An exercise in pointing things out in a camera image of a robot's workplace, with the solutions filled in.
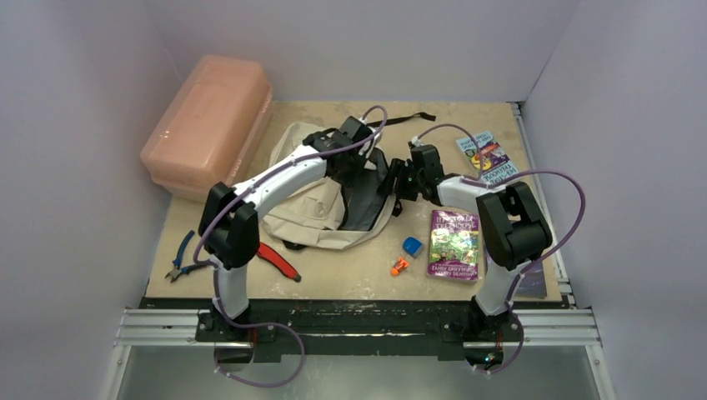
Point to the pink plastic storage box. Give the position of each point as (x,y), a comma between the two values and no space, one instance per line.
(211,129)

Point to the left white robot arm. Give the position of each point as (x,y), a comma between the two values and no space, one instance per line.
(229,225)

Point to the beige backpack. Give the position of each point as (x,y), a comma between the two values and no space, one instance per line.
(327,215)

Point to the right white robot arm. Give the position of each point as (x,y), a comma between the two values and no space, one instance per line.
(514,229)

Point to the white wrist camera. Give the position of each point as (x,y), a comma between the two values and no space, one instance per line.
(371,124)
(415,144)

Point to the dark galaxy cover book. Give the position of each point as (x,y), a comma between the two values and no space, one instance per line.
(532,285)

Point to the purple treehouse book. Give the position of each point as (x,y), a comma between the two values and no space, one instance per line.
(454,246)

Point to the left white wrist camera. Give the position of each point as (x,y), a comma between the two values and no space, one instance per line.
(371,124)

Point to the orange small toy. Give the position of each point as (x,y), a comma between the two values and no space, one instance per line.
(400,265)

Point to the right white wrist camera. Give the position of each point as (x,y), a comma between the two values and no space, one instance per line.
(415,144)

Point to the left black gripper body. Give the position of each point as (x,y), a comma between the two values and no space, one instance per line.
(353,170)

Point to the red utility knife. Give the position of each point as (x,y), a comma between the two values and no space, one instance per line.
(274,258)

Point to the light blue treehouse book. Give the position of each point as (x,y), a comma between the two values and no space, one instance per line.
(488,156)

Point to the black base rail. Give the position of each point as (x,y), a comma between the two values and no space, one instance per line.
(272,329)

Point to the blue pencil sharpener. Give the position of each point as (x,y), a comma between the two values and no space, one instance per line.
(412,247)

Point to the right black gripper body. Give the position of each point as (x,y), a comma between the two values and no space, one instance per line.
(402,175)

